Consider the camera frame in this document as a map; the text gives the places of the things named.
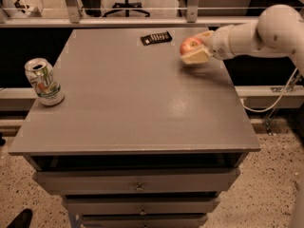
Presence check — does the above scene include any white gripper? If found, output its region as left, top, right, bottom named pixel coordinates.
left=181, top=25, right=235, bottom=65

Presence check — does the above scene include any red apple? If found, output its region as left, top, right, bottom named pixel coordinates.
left=180, top=37, right=202, bottom=56

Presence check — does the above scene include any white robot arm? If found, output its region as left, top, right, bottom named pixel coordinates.
left=180, top=5, right=304, bottom=228

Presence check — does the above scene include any black rxbar chocolate bar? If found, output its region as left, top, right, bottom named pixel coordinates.
left=141, top=31, right=172, bottom=46

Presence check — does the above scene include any grey drawer cabinet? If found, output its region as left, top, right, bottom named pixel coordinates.
left=8, top=27, right=261, bottom=228

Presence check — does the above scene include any white green soda can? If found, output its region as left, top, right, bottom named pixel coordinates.
left=25, top=58, right=64, bottom=106

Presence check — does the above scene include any bottom grey drawer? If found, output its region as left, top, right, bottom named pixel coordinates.
left=81, top=214, right=207, bottom=228

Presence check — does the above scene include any grey drawer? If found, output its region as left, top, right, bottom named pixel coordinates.
left=81, top=214, right=207, bottom=228
left=63, top=198, right=219, bottom=216
left=33, top=168, right=240, bottom=196

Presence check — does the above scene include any middle grey drawer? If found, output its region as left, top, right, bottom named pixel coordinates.
left=63, top=198, right=219, bottom=216

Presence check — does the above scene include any top grey drawer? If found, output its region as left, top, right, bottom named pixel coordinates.
left=33, top=168, right=240, bottom=196

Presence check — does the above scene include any black shoe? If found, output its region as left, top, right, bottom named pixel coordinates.
left=7, top=209, right=32, bottom=228

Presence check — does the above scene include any white cable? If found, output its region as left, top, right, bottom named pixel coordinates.
left=239, top=67, right=300, bottom=114

